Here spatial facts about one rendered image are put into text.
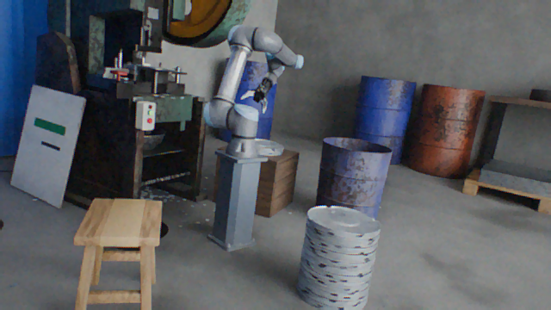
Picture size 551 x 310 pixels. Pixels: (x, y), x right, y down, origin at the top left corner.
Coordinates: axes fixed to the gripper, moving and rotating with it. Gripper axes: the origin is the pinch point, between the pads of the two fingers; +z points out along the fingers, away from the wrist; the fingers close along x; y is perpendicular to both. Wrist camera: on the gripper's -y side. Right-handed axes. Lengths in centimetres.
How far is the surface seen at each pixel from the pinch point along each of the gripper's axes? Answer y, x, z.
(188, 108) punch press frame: -13.4, -30.5, 16.3
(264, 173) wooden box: -12.7, 27.3, 25.1
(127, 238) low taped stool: 75, -6, 110
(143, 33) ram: 12, -69, 5
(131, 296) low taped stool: 61, 4, 122
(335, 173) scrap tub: 3, 61, 8
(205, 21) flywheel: 2, -51, -31
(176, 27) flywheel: -15, -67, -28
